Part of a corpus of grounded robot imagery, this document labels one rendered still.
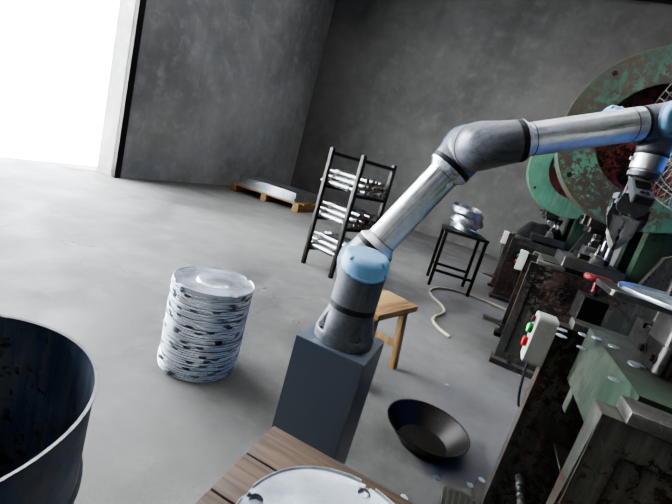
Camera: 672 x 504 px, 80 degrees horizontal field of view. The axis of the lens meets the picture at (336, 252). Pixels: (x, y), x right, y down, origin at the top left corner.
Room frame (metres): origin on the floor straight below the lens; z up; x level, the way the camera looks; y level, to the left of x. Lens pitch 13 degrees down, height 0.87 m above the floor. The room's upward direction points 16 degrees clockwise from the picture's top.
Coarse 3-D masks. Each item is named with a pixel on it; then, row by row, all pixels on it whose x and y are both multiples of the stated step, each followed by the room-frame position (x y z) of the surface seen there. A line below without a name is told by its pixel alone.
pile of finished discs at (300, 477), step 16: (272, 480) 0.53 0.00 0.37; (288, 480) 0.54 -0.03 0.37; (304, 480) 0.55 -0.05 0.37; (320, 480) 0.56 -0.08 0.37; (336, 480) 0.57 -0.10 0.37; (352, 480) 0.58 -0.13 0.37; (256, 496) 0.51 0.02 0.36; (272, 496) 0.50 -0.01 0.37; (288, 496) 0.51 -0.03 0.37; (304, 496) 0.52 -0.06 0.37; (320, 496) 0.53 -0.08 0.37; (336, 496) 0.54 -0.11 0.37; (352, 496) 0.55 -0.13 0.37; (368, 496) 0.56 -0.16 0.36; (384, 496) 0.56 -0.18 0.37
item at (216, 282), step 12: (180, 276) 1.34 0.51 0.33; (192, 276) 1.37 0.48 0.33; (204, 276) 1.39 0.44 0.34; (216, 276) 1.42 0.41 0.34; (228, 276) 1.47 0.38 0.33; (240, 276) 1.51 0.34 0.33; (192, 288) 1.27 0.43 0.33; (204, 288) 1.29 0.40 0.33; (216, 288) 1.32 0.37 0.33; (228, 288) 1.35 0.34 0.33; (240, 288) 1.39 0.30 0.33; (252, 288) 1.42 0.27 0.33
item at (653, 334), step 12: (612, 288) 0.75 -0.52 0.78; (636, 300) 0.73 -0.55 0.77; (660, 312) 0.80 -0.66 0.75; (660, 324) 0.77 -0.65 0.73; (648, 336) 0.80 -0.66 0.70; (660, 336) 0.75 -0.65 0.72; (648, 348) 0.78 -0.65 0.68; (660, 348) 0.73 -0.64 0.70; (648, 360) 0.75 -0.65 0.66; (660, 360) 0.72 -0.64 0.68; (660, 372) 0.72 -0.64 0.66
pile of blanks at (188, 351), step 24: (168, 312) 1.29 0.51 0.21; (192, 312) 1.24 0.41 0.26; (216, 312) 1.27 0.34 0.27; (240, 312) 1.32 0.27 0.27; (168, 336) 1.27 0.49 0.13; (192, 336) 1.25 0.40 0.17; (216, 336) 1.27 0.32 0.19; (240, 336) 1.36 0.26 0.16; (168, 360) 1.26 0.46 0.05; (192, 360) 1.24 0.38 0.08; (216, 360) 1.28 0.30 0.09
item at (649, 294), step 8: (624, 288) 0.77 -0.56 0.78; (632, 288) 0.83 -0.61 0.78; (640, 288) 0.87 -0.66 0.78; (648, 288) 0.89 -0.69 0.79; (640, 296) 0.73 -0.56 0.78; (648, 296) 0.77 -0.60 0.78; (656, 296) 0.81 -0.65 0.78; (664, 296) 0.85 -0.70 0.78; (656, 304) 0.70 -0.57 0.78; (664, 304) 0.69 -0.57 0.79
